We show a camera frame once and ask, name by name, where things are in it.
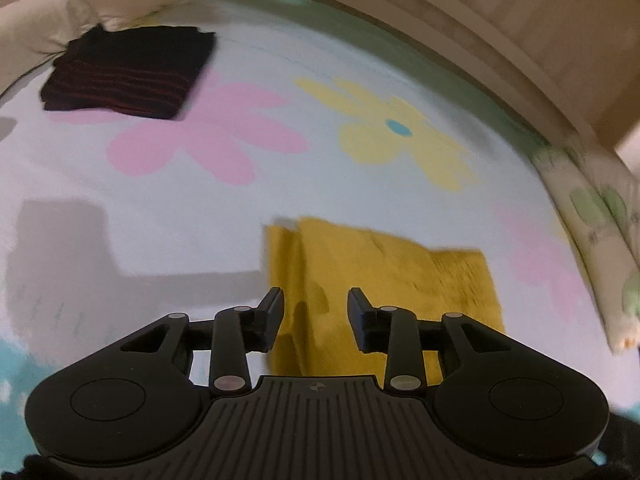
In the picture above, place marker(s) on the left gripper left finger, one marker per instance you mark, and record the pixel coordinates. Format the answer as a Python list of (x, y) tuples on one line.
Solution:
[(241, 330)]

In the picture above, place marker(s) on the wooden headboard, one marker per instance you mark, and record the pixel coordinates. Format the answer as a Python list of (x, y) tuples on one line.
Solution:
[(564, 66)]

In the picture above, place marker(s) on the mustard yellow knit sweater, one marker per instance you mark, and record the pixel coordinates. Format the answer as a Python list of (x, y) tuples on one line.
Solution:
[(316, 262)]

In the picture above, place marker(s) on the grey white pillow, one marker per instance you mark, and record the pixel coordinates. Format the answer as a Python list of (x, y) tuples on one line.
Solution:
[(32, 31)]

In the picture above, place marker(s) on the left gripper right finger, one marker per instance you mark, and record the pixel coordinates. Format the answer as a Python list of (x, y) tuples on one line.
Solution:
[(394, 332)]

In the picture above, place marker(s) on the folded dark maroon garment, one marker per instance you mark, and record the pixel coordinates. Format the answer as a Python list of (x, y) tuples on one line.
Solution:
[(146, 72)]

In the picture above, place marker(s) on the floral white folded duvet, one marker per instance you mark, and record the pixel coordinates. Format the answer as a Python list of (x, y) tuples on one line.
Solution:
[(597, 218)]

